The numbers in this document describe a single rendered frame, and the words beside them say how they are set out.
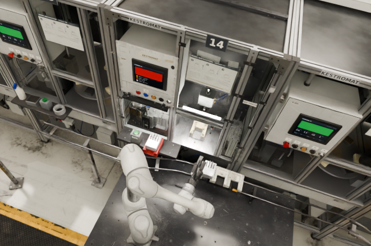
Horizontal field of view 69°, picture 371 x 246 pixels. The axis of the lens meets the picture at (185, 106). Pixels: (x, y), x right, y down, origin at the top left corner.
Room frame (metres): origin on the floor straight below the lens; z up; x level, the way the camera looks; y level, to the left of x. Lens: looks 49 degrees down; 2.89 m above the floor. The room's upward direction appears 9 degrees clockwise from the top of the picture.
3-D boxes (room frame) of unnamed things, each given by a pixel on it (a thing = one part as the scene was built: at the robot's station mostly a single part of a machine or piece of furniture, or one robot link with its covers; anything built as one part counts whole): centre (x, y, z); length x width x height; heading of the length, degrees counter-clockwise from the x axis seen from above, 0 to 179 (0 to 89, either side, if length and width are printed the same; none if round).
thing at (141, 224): (0.58, 0.18, 0.85); 0.18 x 0.16 x 0.22; 30
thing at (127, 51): (1.43, 0.27, 1.60); 0.42 x 0.29 x 0.46; 79
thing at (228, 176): (1.05, -0.38, 0.84); 0.36 x 0.14 x 0.10; 79
